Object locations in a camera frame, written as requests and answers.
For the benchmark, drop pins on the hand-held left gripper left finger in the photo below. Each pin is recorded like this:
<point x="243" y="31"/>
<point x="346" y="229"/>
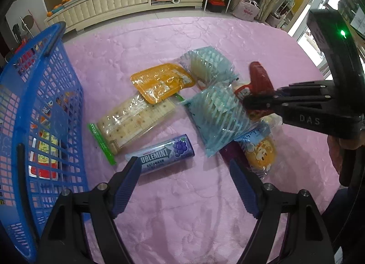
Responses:
<point x="125" y="188"/>

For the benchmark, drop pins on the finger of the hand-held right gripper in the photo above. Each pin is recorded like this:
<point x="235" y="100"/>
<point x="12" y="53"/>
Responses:
<point x="299" y="110"/>
<point x="308" y="88"/>

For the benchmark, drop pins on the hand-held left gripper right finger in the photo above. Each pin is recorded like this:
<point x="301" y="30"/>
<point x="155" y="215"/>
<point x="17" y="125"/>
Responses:
<point x="245" y="192"/>

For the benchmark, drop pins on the yellow and blue snack packet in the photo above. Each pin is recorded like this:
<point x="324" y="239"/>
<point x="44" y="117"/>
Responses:
<point x="259" y="152"/>

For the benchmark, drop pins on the dark purple snack packet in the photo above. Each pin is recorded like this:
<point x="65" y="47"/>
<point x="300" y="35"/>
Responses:
<point x="228" y="151"/>

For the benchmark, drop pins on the purple gum tin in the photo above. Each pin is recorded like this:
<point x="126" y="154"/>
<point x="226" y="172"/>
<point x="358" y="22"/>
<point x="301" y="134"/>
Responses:
<point x="168" y="151"/>

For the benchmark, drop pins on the cracker packet with green ends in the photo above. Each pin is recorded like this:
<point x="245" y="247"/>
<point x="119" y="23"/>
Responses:
<point x="128" y="123"/>

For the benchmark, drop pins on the light blue striped packet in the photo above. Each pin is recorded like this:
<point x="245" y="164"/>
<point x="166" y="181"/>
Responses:
<point x="216" y="115"/>
<point x="211" y="61"/>

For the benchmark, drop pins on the red and yellow snack packet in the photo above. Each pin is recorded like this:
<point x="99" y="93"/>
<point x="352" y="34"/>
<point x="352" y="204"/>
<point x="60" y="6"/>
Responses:
<point x="45" y="150"/>

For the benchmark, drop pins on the orange snack packet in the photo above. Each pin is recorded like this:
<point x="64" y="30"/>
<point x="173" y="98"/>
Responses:
<point x="159" y="81"/>

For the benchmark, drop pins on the blue plastic basket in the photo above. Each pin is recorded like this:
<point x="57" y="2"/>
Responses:
<point x="65" y="81"/>

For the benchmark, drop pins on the person's right hand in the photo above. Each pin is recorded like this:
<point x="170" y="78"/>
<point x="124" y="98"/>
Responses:
<point x="333" y="152"/>

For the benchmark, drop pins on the pink blanket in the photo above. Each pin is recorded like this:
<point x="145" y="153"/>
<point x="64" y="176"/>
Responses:
<point x="176" y="212"/>

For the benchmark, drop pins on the pink bag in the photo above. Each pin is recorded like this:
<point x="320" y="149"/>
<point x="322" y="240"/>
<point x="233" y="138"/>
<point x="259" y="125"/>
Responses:
<point x="245" y="10"/>

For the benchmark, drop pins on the red and black box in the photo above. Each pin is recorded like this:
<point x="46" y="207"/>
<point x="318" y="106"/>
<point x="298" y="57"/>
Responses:
<point x="216" y="6"/>

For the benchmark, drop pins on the cream TV cabinet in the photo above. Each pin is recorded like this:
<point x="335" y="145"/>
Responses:
<point x="114" y="1"/>

